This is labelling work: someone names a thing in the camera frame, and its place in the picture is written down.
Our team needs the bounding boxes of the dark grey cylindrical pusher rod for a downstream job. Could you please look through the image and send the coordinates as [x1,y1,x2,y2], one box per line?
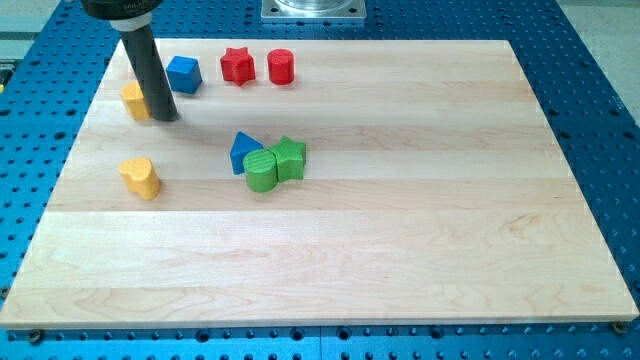
[109,12,178,122]

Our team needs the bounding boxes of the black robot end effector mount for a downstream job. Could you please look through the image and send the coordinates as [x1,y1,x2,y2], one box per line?
[80,0,162,20]

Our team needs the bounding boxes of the blue wooden cube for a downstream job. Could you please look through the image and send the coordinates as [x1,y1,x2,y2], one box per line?
[166,56,202,94]

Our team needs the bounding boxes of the blue wooden triangle block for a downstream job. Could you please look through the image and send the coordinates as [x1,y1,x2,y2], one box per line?
[229,131,263,175]

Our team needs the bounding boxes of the yellow wooden block behind rod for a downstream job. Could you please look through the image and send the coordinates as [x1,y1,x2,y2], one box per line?
[120,81,151,120]

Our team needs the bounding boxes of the red wooden star block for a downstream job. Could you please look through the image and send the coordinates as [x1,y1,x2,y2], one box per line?
[220,47,256,86]

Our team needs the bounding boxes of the yellow wooden heart block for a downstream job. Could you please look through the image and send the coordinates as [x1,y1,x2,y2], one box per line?
[118,157,161,200]

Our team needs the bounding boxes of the red wooden cylinder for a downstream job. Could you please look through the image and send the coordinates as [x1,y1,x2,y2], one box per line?
[267,48,295,85]

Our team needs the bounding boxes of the green wooden cylinder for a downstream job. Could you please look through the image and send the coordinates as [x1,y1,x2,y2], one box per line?
[243,149,278,193]

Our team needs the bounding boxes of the green wooden star block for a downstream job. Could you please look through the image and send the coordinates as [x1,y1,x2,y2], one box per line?
[268,136,307,182]

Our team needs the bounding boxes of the light wooden board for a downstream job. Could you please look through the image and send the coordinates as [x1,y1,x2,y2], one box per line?
[1,39,638,330]

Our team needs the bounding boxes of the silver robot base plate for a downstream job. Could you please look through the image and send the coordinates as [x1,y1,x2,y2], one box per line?
[261,0,367,20]

